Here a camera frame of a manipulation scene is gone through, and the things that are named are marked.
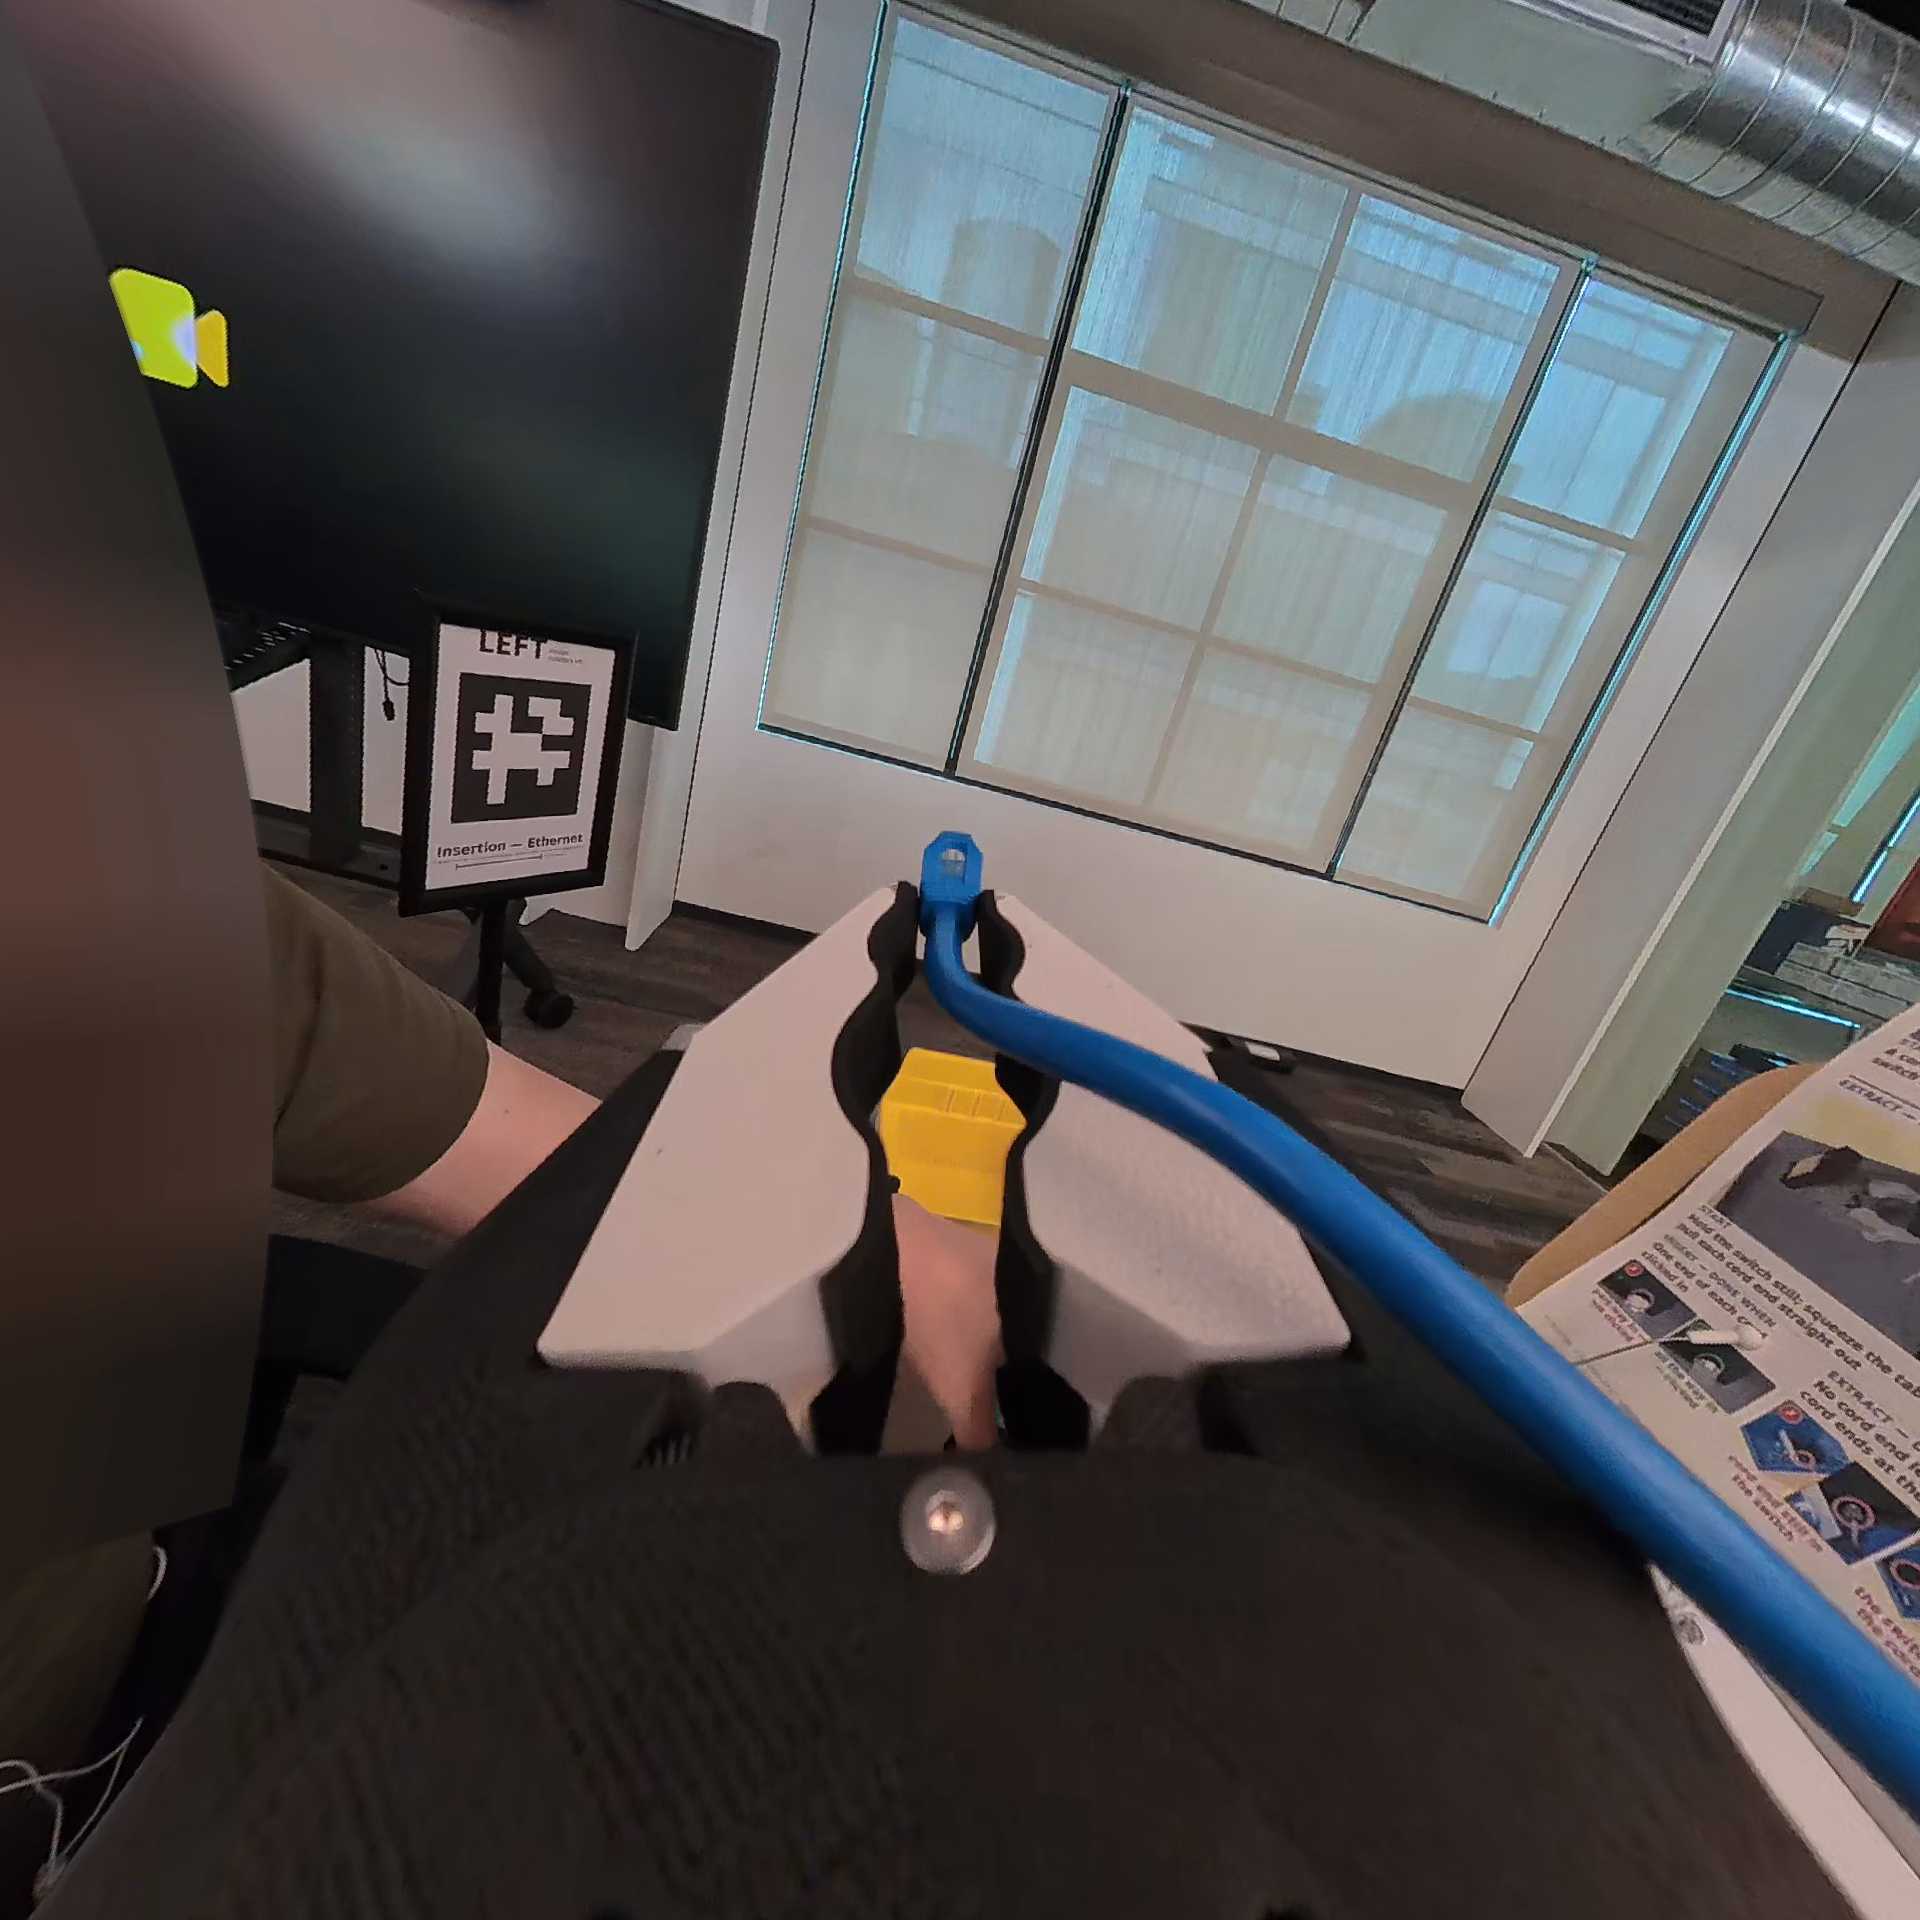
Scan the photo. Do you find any white vent grille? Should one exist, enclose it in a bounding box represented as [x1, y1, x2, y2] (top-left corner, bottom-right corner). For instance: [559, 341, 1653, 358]
[1477, 0, 1749, 65]

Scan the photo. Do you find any large gridded window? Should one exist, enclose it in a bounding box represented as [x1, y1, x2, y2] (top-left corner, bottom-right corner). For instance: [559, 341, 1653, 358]
[756, 0, 1797, 923]

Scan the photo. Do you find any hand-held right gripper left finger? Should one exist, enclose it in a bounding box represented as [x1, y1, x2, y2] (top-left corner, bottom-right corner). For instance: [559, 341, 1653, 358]
[537, 885, 922, 1453]

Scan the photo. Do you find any white stand base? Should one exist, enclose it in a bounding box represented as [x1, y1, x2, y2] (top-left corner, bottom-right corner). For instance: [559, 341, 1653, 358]
[1650, 1569, 1914, 1920]

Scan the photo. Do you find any storage shelf with boxes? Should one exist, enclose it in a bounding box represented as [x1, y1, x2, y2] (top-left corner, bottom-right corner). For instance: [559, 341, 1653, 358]
[1665, 885, 1920, 1157]

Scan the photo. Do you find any yellow divided plastic bin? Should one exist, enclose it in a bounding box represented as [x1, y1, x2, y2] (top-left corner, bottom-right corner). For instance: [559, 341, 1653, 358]
[881, 1049, 1030, 1235]

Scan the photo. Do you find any round silver air duct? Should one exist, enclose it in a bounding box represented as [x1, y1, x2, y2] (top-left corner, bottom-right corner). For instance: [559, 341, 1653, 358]
[1611, 0, 1920, 289]

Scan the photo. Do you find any thin white wire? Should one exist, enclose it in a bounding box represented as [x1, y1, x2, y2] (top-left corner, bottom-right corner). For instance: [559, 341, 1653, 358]
[0, 1545, 167, 1900]

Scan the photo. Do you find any wooden board with instruction sheet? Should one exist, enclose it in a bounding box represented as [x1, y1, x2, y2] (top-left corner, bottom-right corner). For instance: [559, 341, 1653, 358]
[1507, 1002, 1920, 1689]

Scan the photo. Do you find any black monitor screen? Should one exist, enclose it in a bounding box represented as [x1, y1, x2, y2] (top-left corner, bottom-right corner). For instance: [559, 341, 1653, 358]
[30, 0, 782, 731]

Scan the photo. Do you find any framed tag sign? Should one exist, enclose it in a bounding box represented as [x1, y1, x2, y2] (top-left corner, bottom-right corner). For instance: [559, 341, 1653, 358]
[398, 604, 636, 921]

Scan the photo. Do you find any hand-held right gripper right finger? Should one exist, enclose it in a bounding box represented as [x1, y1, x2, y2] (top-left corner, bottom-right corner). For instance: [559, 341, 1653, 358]
[975, 892, 1356, 1452]

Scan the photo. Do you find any person's left forearm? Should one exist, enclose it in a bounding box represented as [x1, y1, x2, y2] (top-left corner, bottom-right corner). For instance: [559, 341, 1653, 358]
[262, 867, 1010, 1453]

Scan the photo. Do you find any person's torso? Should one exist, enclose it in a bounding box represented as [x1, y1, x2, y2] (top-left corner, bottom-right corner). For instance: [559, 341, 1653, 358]
[0, 1529, 159, 1802]

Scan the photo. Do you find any blue ethernet cable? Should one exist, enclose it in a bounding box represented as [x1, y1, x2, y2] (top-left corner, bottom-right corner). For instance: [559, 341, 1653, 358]
[918, 833, 1920, 1809]

